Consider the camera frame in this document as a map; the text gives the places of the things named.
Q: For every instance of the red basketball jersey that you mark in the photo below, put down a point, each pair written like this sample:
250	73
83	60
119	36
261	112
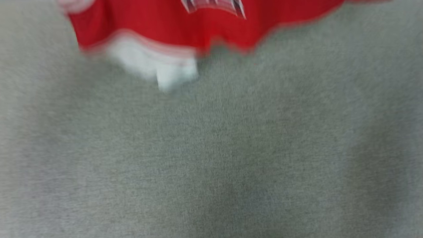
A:
198	26

